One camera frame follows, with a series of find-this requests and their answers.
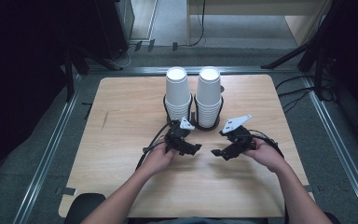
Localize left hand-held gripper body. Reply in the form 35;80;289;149
164;116;196;156

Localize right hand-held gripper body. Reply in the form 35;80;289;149
218;114;258;161

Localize black wire double cup holder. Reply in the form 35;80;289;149
162;86;226;132

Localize stack of white paper cups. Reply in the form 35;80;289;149
195;65;224;129
164;66;193;122

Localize person's left hand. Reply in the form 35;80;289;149
142;141;177;175

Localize person's right hand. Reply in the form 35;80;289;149
242;136;286;174

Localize person's grey lap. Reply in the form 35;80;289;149
145;216;264;224

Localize black tripod stand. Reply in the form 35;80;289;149
260;0;348;101

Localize grey tape strip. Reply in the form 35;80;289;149
55;186;78;197

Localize black metal stand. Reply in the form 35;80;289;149
62;46;123;103

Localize dark computer tower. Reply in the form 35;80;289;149
93;0;135;61

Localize light wooden desk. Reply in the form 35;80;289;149
186;0;334;48

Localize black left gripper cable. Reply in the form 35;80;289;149
135;120;174;171

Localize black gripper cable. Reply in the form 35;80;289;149
135;120;174;171
247;128;291;224

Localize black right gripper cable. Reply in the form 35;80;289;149
247;128;291;224

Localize aluminium floor rail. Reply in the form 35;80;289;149
87;65;300;77
301;76;358;224
11;74;82;224

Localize black floor cables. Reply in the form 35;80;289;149
274;74;337;115

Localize white floor cable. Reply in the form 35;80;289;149
114;46;138;68

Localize thin black hanging cable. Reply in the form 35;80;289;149
176;0;207;49

